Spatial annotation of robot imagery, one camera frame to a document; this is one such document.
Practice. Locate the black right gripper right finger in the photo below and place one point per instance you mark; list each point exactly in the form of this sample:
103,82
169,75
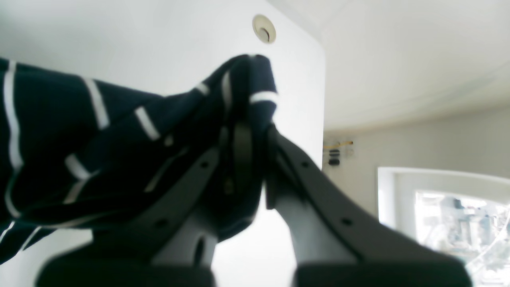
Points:
338,244

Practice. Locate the left table grommet hole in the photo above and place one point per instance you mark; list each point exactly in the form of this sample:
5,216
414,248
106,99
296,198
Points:
264,29

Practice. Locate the navy white striped T-shirt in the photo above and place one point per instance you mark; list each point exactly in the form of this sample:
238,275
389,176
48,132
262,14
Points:
82,153

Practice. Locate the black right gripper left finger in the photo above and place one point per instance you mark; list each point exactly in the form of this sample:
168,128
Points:
172,243

